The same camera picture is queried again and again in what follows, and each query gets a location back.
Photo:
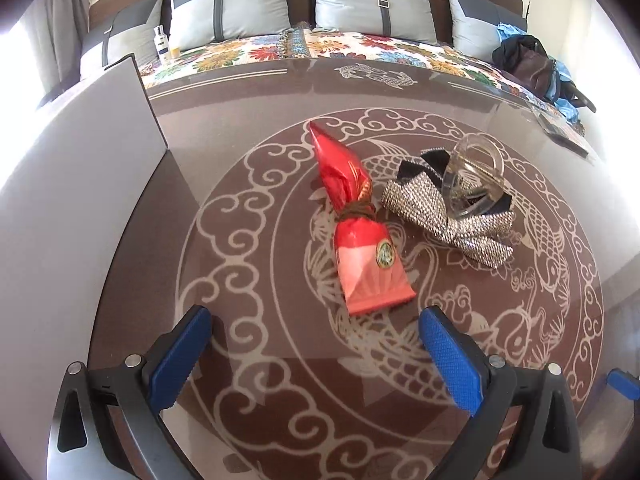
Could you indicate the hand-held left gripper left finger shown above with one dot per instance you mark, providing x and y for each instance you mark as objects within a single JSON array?
[{"x": 177, "y": 357}]

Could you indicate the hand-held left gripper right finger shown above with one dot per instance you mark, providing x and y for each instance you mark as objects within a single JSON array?
[{"x": 450, "y": 360}]

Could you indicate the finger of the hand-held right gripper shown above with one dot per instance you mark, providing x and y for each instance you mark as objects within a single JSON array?
[{"x": 625, "y": 382}]

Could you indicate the red foil packet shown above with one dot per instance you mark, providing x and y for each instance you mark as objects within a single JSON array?
[{"x": 360, "y": 255}]

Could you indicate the brown patterned desktop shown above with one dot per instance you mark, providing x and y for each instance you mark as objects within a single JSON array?
[{"x": 250, "y": 260}]

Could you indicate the rhinestone bow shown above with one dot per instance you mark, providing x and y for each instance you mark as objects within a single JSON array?
[{"x": 440, "y": 215}]

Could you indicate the clear tape dispenser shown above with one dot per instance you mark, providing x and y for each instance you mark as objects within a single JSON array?
[{"x": 462, "y": 180}]

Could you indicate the clear plastic packet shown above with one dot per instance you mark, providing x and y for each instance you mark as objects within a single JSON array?
[{"x": 562, "y": 132}]

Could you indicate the brown handbag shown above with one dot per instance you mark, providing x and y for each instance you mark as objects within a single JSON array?
[{"x": 537, "y": 72}]

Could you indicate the small yellow cap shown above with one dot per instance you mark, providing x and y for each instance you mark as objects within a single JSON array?
[{"x": 174, "y": 53}]

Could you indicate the floral blanket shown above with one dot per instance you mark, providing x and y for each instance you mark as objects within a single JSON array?
[{"x": 240, "y": 52}]

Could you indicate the small white bottle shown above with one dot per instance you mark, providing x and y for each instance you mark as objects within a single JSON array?
[{"x": 161, "y": 45}]

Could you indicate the black cloth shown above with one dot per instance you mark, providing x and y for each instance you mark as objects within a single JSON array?
[{"x": 515, "y": 47}]

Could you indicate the grey two-tone pillow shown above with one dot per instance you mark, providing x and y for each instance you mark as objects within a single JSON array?
[
  {"x": 350, "y": 5},
  {"x": 240, "y": 15},
  {"x": 475, "y": 20},
  {"x": 125, "y": 35}
]

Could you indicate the dark bag with blue cloth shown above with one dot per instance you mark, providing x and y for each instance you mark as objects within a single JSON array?
[{"x": 507, "y": 32}]

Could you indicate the grey curtain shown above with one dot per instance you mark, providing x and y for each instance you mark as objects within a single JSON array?
[{"x": 55, "y": 15}]

